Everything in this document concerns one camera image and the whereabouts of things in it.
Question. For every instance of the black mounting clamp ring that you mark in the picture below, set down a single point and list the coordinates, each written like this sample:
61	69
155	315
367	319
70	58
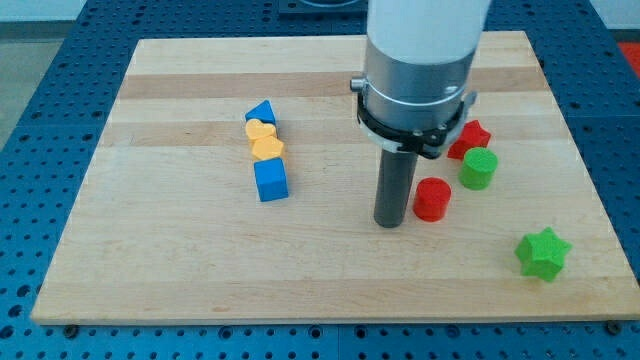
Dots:
426	143

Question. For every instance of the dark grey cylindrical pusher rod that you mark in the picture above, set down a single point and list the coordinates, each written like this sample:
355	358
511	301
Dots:
395	178

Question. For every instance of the red cylinder block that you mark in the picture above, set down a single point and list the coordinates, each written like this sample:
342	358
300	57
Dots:
432	199

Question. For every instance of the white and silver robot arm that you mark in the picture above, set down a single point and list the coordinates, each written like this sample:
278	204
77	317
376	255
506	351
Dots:
412	96

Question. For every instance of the red star block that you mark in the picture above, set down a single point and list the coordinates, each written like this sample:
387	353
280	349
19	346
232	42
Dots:
473	135

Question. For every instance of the green cylinder block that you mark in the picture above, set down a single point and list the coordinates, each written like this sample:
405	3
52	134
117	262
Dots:
478	168

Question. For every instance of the blue cube block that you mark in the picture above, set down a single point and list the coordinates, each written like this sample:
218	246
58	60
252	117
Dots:
271	179

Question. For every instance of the yellow hexagon block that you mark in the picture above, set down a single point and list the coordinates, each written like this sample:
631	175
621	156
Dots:
267	148

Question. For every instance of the blue triangle block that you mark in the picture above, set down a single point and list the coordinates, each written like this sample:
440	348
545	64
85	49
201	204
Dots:
263	112

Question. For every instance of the yellow heart block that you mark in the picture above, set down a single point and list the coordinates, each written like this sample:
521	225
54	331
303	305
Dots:
256	129

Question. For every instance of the green star block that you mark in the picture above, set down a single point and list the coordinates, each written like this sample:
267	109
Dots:
542	254

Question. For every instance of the light wooden board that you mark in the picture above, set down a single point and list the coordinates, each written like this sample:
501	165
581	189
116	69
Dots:
168	227

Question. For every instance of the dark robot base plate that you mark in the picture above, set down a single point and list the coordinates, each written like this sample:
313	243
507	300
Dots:
321	7

